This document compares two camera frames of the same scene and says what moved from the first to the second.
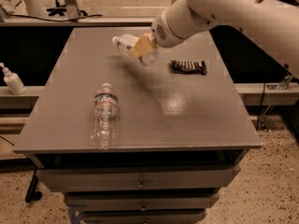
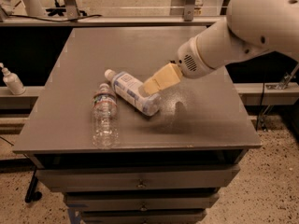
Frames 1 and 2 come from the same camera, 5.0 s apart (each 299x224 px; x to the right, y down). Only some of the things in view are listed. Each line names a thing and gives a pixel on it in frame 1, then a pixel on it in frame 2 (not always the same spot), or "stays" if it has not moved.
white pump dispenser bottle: (13, 80) stays
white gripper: (163, 32) → (188, 61)
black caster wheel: (32, 193) stays
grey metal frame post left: (73, 11) stays
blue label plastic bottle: (125, 43) → (126, 87)
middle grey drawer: (141, 202) stays
